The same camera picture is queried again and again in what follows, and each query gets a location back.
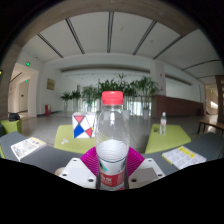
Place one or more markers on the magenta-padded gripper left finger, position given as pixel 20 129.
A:
pixel 75 171

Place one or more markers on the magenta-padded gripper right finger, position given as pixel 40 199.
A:
pixel 146 171

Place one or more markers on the clear red-capped water bottle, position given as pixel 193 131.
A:
pixel 112 153

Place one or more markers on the small clear water bottle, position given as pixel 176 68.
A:
pixel 163 125

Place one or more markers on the long lime green table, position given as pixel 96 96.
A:
pixel 70 145

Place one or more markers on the square lime green table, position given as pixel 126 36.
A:
pixel 170 140

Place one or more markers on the white yellow brochure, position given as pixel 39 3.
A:
pixel 183 157

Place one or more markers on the white cube red blue triangles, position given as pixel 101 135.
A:
pixel 83 125

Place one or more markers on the open white magazine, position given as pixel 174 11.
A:
pixel 26 147

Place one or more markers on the red fire extinguisher box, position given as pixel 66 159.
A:
pixel 48 110

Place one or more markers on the lime green armchair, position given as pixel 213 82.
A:
pixel 10 126

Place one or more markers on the wooden bench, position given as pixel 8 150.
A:
pixel 211 125

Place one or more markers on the black bag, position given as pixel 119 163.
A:
pixel 14 117

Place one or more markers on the group of potted plants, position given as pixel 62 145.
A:
pixel 110 85

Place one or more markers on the green exit sign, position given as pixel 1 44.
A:
pixel 27 63

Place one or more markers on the framed wall picture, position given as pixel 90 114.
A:
pixel 50 84

